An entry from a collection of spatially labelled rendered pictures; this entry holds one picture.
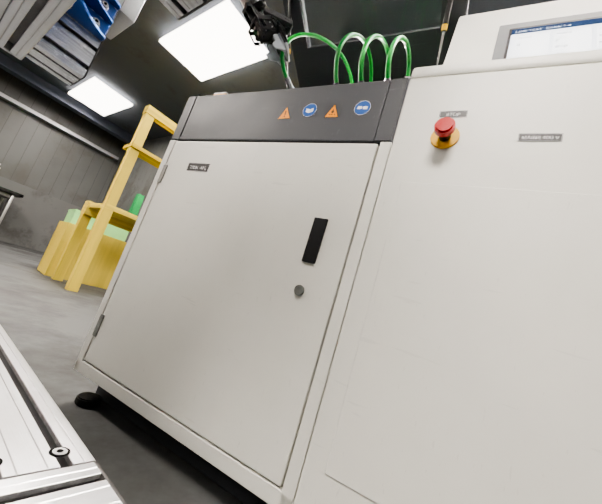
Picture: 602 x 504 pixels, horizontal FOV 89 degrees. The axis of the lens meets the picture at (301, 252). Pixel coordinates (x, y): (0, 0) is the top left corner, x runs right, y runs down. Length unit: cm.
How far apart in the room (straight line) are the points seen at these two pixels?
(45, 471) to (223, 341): 44
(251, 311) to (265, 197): 27
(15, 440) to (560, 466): 60
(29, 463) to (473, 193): 65
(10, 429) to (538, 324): 63
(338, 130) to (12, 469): 72
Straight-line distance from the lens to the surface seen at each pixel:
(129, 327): 94
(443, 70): 80
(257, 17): 125
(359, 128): 75
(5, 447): 38
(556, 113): 73
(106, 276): 402
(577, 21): 135
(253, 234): 73
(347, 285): 60
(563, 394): 58
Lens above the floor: 40
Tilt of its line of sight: 11 degrees up
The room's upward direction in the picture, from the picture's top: 17 degrees clockwise
